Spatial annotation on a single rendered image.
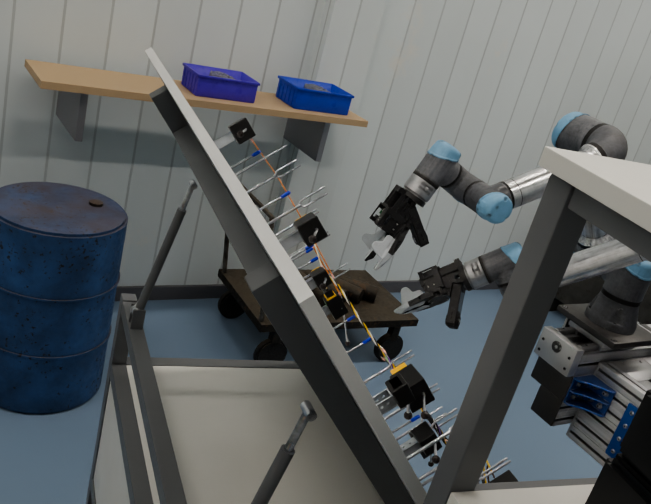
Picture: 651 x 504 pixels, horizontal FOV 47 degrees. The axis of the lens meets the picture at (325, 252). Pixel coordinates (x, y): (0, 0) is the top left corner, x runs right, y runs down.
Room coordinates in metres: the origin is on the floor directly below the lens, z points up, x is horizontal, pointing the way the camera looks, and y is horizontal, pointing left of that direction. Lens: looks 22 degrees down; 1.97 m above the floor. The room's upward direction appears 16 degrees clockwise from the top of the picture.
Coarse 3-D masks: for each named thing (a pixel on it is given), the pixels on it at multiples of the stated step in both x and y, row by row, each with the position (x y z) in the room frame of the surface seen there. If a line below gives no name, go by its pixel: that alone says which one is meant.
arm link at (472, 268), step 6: (474, 258) 1.81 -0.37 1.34; (468, 264) 1.79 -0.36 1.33; (474, 264) 1.79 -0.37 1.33; (468, 270) 1.78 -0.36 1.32; (474, 270) 1.78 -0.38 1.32; (480, 270) 1.77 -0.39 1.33; (468, 276) 1.77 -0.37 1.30; (474, 276) 1.77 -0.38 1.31; (480, 276) 1.77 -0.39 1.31; (474, 282) 1.77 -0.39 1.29; (480, 282) 1.77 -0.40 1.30; (486, 282) 1.77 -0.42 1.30; (474, 288) 1.78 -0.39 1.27
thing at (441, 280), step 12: (456, 264) 1.81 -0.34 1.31; (420, 276) 1.80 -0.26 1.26; (432, 276) 1.80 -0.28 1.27; (444, 276) 1.81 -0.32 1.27; (456, 276) 1.81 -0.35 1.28; (432, 288) 1.78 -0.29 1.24; (444, 288) 1.77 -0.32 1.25; (468, 288) 1.77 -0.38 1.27; (432, 300) 1.77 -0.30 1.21; (444, 300) 1.80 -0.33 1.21
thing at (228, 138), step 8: (240, 120) 1.50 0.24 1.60; (232, 128) 1.49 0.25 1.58; (240, 128) 1.50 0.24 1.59; (248, 128) 1.50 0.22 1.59; (224, 136) 1.50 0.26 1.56; (232, 136) 1.51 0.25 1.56; (240, 136) 1.44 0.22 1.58; (248, 136) 1.50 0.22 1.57; (216, 144) 1.50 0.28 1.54; (224, 144) 1.50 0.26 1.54
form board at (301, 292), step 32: (160, 64) 1.59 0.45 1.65; (192, 128) 1.20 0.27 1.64; (224, 160) 1.04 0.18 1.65; (256, 224) 0.85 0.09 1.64; (288, 256) 0.76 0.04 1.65; (288, 288) 0.82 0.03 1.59; (320, 320) 0.69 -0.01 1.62; (352, 384) 0.72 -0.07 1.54; (384, 448) 0.75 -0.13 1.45; (416, 480) 0.77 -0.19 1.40
